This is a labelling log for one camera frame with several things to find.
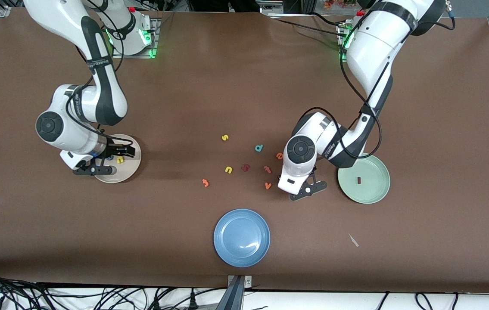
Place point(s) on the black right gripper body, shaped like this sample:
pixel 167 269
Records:
pixel 111 151

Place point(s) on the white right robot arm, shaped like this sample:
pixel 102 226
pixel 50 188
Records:
pixel 50 13

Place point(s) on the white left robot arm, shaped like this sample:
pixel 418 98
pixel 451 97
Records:
pixel 378 47

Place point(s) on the beige brown plate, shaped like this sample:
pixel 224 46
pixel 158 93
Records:
pixel 130 170

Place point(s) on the light green plate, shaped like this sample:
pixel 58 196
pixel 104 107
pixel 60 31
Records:
pixel 373 185

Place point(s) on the maroon letter k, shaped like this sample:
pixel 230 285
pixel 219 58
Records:
pixel 245 167

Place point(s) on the small white paper scrap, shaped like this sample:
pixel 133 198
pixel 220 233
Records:
pixel 353 240

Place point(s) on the brown table cover sheet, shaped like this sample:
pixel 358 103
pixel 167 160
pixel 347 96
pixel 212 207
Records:
pixel 54 215

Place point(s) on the blue plate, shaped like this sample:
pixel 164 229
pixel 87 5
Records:
pixel 241 237

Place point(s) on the orange flower bunch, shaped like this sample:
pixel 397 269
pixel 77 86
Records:
pixel 339 3

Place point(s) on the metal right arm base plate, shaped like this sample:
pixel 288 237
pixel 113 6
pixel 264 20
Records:
pixel 134 56

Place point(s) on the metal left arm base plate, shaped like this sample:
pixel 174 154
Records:
pixel 341 60

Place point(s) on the grey metal camera bracket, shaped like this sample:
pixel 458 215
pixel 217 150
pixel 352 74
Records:
pixel 238 297

